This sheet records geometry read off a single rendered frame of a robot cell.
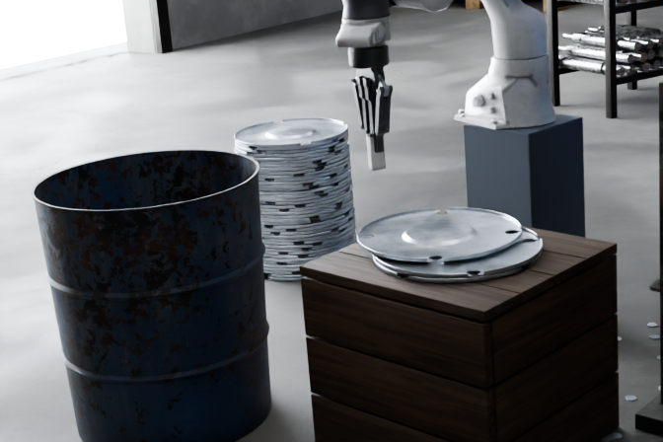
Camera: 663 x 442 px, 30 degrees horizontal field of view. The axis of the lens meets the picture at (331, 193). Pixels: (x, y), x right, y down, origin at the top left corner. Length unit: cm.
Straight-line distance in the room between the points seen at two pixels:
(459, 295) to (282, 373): 72
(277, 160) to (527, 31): 76
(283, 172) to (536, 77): 74
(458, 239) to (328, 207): 96
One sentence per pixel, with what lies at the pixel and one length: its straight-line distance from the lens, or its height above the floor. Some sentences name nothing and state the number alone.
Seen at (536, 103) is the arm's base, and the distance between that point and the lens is 261.
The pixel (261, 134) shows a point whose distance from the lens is 316.
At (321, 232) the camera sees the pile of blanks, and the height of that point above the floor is 12.
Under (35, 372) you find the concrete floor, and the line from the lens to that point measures 278.
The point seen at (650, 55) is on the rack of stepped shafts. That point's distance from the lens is 472.
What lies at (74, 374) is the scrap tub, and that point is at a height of 15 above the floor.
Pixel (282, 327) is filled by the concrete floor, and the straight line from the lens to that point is 283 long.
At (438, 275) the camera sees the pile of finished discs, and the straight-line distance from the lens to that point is 201.
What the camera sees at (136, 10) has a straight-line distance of 708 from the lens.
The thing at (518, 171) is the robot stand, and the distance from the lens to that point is 258.
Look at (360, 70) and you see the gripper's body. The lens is 232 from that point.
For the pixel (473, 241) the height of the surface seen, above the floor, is 37.
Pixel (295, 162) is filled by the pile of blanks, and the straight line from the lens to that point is 302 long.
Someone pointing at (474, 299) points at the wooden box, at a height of 35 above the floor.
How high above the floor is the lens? 105
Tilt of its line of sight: 16 degrees down
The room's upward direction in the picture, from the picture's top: 5 degrees counter-clockwise
